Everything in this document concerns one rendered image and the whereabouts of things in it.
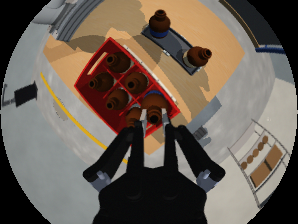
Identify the red crate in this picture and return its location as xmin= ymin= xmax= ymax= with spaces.
xmin=74 ymin=37 xmax=180 ymax=135

